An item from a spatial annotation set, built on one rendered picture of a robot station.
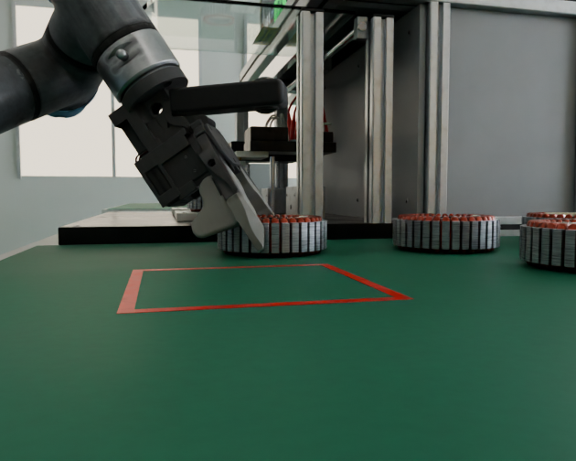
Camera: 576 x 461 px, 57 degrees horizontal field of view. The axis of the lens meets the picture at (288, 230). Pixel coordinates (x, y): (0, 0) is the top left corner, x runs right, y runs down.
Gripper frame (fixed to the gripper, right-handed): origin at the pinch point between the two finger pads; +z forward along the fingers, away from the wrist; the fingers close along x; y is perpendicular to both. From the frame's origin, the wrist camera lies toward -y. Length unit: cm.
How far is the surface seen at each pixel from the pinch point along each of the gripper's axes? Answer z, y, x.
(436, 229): 8.0, -14.0, 0.3
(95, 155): -165, 169, -457
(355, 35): -17.5, -21.9, -22.1
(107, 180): -139, 175, -461
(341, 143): -8, -14, -52
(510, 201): 14.6, -28.3, -26.7
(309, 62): -16.8, -14.2, -17.1
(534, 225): 10.6, -19.6, 9.6
